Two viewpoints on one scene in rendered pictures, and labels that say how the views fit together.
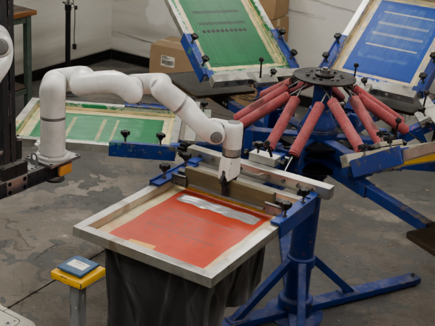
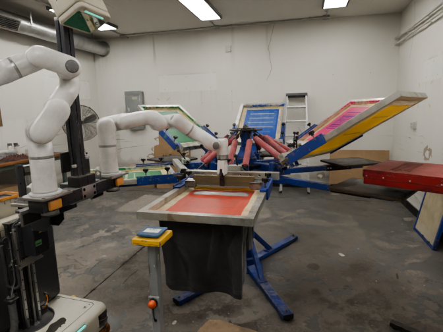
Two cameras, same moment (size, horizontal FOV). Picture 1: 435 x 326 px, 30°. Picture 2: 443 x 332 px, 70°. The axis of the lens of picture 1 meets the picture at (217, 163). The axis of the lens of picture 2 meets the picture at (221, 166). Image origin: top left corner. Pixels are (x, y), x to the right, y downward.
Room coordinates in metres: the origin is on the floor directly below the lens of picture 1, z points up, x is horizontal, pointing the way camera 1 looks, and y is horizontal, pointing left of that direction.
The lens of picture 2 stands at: (1.02, 0.47, 1.47)
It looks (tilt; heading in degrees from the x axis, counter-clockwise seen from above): 10 degrees down; 345
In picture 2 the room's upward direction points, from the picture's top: 1 degrees counter-clockwise
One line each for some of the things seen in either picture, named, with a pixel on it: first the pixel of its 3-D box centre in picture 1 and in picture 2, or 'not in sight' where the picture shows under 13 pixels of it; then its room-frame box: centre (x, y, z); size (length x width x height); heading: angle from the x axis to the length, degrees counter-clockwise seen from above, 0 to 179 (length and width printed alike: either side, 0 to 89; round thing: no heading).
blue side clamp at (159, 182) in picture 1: (174, 177); (184, 185); (3.13, 0.17, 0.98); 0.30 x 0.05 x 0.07; 151
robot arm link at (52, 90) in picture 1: (53, 96); (106, 132); (2.88, 0.63, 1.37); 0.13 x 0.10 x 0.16; 8
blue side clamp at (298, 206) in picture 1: (293, 215); (266, 188); (2.86, -0.31, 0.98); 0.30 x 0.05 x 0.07; 151
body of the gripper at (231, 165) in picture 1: (230, 164); (222, 166); (2.96, -0.05, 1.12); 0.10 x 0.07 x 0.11; 151
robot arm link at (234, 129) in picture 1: (223, 132); (215, 146); (2.97, -0.01, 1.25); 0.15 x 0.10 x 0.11; 98
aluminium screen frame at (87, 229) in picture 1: (200, 217); (214, 197); (2.78, 0.05, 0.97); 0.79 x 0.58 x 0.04; 151
